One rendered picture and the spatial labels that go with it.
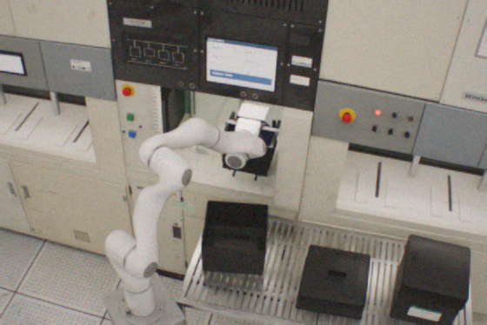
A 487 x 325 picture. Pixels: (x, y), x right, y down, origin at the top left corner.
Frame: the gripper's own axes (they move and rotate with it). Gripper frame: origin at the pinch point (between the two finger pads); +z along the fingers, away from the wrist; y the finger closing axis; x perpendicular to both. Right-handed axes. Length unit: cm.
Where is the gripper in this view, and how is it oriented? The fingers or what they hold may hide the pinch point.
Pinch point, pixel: (252, 116)
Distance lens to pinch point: 255.0
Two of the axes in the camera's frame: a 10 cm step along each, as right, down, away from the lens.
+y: 9.7, 1.9, -1.4
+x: 0.5, -7.3, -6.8
